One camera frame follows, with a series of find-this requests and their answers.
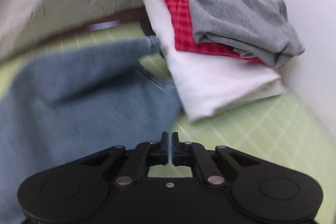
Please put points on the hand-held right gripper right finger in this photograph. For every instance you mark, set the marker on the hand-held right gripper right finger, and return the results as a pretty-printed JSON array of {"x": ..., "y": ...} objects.
[{"x": 175, "y": 153}]

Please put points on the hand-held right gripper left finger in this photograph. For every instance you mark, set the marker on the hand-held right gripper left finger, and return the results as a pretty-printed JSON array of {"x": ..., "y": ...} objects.
[{"x": 164, "y": 153}]

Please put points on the blue denim jeans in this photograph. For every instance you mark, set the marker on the blue denim jeans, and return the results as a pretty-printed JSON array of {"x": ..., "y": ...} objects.
[{"x": 78, "y": 98}]

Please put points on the green grid mat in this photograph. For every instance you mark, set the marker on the green grid mat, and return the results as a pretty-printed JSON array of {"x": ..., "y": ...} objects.
[{"x": 249, "y": 129}]

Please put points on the white garment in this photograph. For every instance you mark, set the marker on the white garment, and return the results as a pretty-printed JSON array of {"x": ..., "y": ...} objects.
[{"x": 215, "y": 82}]

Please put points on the black object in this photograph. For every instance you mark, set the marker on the black object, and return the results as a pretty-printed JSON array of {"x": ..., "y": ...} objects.
[{"x": 147, "y": 28}]

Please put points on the red checked shirt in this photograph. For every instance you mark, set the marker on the red checked shirt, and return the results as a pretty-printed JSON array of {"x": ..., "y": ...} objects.
[{"x": 182, "y": 16}]

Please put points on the grey knit shirt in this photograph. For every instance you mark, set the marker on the grey knit shirt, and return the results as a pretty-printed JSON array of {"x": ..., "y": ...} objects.
[{"x": 236, "y": 3}]

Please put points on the brown wooden bed frame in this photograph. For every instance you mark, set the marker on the brown wooden bed frame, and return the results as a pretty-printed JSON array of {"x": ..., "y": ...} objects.
[{"x": 126, "y": 15}]

